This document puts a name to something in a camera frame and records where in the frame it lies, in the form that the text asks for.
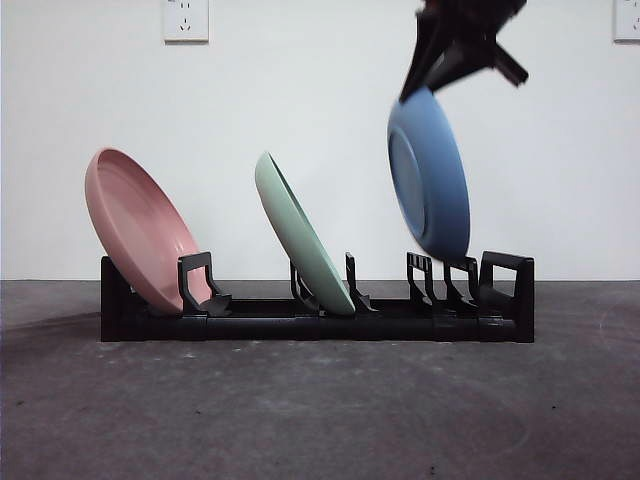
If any blue plate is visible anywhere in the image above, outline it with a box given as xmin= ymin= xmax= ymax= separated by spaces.
xmin=386 ymin=85 xmax=472 ymax=262

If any green plate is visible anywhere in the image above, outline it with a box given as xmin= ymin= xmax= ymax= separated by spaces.
xmin=254 ymin=150 xmax=357 ymax=317

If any pink plate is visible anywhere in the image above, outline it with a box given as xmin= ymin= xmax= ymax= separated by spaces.
xmin=83 ymin=147 xmax=214 ymax=317

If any black dish rack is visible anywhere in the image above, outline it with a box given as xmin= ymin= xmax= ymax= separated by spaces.
xmin=100 ymin=250 xmax=535 ymax=344

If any white wall socket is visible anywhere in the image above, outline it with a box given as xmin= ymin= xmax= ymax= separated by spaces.
xmin=163 ymin=0 xmax=210 ymax=43
xmin=613 ymin=0 xmax=640 ymax=43

